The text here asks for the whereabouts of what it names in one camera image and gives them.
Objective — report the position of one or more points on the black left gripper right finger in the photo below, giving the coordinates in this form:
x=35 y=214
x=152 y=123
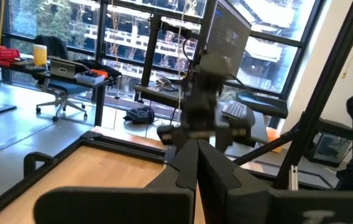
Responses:
x=257 y=205

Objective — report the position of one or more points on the black computer monitor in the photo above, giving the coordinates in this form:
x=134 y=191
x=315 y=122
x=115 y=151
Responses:
x=227 y=34

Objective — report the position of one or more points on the red bundle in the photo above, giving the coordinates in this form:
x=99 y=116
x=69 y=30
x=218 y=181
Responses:
x=7 y=56

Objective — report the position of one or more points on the black backpack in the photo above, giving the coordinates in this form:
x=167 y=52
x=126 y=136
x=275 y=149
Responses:
x=140 y=115

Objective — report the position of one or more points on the white box orange lid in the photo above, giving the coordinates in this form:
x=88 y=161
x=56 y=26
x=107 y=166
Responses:
x=91 y=77

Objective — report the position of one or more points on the black monitor desk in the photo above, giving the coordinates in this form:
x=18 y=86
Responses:
x=164 y=93

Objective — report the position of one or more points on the black bar bracket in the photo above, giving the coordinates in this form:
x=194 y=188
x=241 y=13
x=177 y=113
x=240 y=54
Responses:
x=35 y=158

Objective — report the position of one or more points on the black work desk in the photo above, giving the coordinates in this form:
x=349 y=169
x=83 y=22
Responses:
x=100 y=99

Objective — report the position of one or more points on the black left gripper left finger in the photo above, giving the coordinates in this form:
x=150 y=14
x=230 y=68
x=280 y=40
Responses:
x=117 y=205

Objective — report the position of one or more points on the orange object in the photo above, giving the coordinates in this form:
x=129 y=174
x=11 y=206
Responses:
x=273 y=138

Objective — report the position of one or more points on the black keyboard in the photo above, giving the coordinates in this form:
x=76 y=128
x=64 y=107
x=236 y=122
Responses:
x=235 y=109

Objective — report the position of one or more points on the dark glass box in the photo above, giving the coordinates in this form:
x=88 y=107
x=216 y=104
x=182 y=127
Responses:
x=330 y=146

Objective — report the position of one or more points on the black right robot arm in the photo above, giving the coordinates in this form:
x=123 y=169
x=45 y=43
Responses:
x=206 y=90

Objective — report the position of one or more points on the grey metal box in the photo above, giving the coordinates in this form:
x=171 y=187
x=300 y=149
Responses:
x=63 y=69

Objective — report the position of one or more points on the yellow cup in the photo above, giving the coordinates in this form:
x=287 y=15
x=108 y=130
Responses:
x=40 y=54

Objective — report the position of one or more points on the black office chair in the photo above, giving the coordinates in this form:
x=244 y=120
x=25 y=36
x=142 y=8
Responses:
x=60 y=88

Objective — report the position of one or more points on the black aluminium table frame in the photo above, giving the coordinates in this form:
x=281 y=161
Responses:
x=319 y=93

